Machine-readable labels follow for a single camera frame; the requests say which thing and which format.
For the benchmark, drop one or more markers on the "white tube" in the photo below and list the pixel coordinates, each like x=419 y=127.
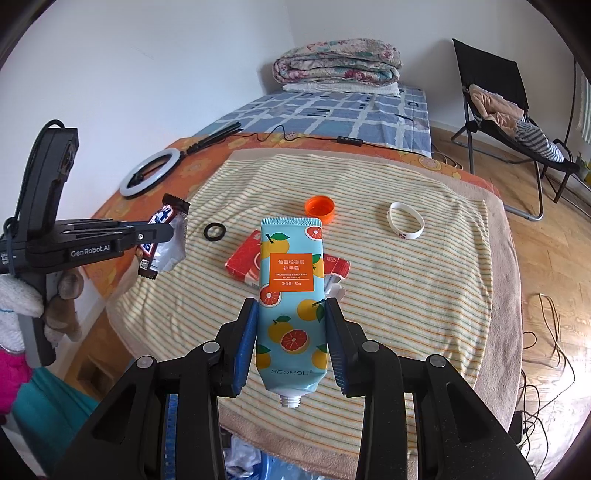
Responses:
x=334 y=286

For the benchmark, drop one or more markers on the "candy bar wrapper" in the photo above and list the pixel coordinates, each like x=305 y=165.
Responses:
x=164 y=251

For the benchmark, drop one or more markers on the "black folding chair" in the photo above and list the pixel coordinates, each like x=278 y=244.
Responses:
x=489 y=69

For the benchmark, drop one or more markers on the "black power adapter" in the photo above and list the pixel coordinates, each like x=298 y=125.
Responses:
x=515 y=427

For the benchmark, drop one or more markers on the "fruit print hand cream tube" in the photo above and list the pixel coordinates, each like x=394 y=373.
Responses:
x=288 y=277

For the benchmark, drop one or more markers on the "white plastic bag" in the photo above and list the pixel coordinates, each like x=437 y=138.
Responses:
x=242 y=454

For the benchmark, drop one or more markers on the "orange bottle cap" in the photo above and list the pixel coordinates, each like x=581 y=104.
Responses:
x=321 y=205

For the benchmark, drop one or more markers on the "blue plaid bedsheet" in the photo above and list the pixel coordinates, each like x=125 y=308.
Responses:
x=323 y=110

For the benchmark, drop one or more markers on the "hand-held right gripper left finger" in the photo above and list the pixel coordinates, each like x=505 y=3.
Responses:
x=244 y=346

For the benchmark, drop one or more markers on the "pink plush clothing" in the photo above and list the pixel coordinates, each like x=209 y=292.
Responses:
x=14 y=378

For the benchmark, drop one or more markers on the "beige towel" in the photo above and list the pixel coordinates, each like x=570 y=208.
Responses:
x=503 y=277

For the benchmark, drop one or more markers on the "white wristband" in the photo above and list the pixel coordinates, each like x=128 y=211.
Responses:
x=408 y=235

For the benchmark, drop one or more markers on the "yellow striped cloth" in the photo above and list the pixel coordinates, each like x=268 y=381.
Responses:
x=415 y=300

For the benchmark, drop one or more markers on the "red tissue packet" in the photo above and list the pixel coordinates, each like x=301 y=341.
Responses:
x=244 y=261

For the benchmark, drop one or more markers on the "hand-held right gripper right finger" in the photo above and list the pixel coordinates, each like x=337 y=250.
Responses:
x=339 y=346

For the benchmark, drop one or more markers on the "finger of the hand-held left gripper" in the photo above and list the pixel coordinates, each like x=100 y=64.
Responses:
x=154 y=233

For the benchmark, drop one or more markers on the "folded floral quilt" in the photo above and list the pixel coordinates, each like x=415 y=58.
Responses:
x=337 y=60

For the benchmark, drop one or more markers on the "striped garment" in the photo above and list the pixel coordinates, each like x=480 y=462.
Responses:
x=538 y=141

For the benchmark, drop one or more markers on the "beige clothing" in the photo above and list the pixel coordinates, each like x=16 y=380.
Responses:
x=494 y=108

